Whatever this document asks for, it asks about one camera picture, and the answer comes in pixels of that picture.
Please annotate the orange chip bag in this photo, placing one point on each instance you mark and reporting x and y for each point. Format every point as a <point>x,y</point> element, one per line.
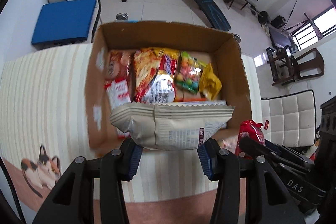
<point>147,69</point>

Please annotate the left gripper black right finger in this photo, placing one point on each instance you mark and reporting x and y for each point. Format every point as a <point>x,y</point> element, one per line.
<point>267,198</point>

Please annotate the white grey snack bag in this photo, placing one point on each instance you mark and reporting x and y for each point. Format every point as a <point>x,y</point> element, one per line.
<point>171,126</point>

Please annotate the red candy bag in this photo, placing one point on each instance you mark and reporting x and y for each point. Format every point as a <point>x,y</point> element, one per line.
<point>250,129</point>

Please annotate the milk carton cardboard box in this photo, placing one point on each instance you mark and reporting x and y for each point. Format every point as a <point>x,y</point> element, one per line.
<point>219,47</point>

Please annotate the colourful candy bag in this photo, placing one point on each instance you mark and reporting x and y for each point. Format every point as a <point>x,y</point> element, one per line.
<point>188,74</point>

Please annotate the red square snack packet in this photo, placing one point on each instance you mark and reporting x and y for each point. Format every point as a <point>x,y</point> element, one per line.
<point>118,65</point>

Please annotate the blue cushion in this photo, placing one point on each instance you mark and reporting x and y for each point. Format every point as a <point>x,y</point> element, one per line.
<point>63,22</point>

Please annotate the red white snack bar packet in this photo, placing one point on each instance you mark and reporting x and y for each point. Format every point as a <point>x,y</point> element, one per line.
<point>117,91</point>

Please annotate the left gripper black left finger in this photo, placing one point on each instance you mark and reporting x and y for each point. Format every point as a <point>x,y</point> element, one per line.
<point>71,199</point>

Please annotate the yellow clear snack bag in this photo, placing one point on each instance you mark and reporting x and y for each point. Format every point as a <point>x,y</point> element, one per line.
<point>209,84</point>

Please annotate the small red tag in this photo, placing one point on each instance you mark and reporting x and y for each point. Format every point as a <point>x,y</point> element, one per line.
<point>266,124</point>

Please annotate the white padded chair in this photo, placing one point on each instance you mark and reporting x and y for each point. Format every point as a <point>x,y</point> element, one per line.
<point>292,119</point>

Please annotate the striped cat play mat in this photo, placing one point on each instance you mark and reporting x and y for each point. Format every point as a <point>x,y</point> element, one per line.
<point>44,127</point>

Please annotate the dark wooden chair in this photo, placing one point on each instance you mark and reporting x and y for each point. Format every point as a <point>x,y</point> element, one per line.
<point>308,65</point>

